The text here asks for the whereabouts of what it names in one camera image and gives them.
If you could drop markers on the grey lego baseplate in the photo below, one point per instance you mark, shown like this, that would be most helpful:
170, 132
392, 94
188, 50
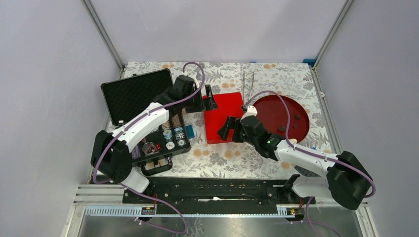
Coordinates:
300, 170

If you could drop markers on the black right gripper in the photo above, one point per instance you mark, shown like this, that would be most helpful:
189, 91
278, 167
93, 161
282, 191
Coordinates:
232, 123

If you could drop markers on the dark red round tray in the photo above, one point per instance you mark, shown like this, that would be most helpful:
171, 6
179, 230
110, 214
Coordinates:
271, 111

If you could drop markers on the silver tweezers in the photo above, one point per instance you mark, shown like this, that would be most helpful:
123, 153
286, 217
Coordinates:
247, 83

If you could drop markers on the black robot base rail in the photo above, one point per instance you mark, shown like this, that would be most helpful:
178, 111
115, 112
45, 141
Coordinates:
220, 196

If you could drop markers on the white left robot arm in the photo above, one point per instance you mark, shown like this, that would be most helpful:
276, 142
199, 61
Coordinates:
111, 153

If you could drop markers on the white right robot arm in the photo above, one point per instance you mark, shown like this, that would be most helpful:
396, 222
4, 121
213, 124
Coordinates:
339, 177

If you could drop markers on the red tin lid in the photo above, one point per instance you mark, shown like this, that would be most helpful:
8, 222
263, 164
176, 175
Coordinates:
229, 105

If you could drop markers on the black poker chip case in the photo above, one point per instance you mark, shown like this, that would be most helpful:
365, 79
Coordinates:
127, 98

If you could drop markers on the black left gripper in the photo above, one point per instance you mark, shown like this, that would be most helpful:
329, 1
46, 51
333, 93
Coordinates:
205, 104

